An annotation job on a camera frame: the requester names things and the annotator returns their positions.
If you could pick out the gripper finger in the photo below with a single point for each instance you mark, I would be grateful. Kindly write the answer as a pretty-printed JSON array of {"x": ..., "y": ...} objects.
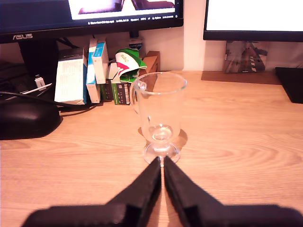
[
  {"x": 144, "y": 189},
  {"x": 182, "y": 191}
]

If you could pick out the small clear glass cup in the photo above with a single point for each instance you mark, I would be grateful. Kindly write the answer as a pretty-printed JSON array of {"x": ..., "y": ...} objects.
[{"x": 161, "y": 106}]

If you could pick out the white pen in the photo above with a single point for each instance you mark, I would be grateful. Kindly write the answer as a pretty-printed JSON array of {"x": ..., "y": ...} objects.
[{"x": 38, "y": 88}]

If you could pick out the green white box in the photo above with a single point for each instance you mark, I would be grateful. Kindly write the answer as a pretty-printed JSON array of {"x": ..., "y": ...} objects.
[{"x": 120, "y": 93}]

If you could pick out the dark green box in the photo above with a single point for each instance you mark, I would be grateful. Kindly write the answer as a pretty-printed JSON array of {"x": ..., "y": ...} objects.
[{"x": 106, "y": 91}]

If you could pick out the grey white box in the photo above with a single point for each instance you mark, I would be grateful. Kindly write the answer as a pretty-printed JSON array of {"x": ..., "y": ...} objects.
[{"x": 112, "y": 71}]

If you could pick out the brown cardboard box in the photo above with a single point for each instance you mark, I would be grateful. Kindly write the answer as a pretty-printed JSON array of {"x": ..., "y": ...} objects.
[{"x": 152, "y": 61}]

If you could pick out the green white red bag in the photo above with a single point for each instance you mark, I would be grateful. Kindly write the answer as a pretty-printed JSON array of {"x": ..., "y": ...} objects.
[{"x": 129, "y": 61}]

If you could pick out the tall blue white box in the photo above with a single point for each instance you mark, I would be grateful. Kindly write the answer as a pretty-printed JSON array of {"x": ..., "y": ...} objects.
[{"x": 91, "y": 71}]

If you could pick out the small blue white box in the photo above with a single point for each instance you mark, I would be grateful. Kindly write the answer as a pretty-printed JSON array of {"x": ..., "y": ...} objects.
[{"x": 100, "y": 63}]

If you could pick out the white printed box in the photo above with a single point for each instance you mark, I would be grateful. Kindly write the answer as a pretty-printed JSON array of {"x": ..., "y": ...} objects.
[{"x": 69, "y": 78}]

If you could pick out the black rounded device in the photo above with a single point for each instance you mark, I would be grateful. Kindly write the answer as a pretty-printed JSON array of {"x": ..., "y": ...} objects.
[{"x": 26, "y": 120}]

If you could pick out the white bottle blue label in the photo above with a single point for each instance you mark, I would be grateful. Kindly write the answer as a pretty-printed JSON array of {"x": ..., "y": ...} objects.
[{"x": 136, "y": 46}]

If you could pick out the grey patterned packet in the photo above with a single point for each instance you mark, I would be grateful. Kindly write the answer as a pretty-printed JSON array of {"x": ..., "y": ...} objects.
[{"x": 246, "y": 56}]

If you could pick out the small white USB adapter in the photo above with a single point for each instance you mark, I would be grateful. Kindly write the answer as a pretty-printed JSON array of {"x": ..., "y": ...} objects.
[{"x": 39, "y": 81}]

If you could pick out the black Huawei monitor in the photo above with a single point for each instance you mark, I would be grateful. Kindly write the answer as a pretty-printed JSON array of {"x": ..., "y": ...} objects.
[{"x": 248, "y": 14}]

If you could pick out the black ASUS monitor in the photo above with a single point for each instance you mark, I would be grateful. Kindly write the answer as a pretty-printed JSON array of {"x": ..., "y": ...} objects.
[{"x": 35, "y": 14}]

